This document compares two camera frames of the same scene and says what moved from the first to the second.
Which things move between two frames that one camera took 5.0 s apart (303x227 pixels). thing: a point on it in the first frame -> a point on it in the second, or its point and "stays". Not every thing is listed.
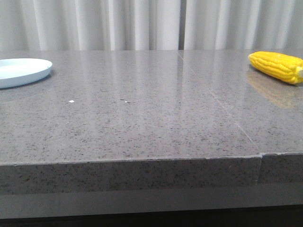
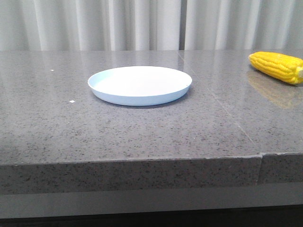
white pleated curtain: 151,24 stays
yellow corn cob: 284,67 stays
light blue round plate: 14,72 -> 139,85
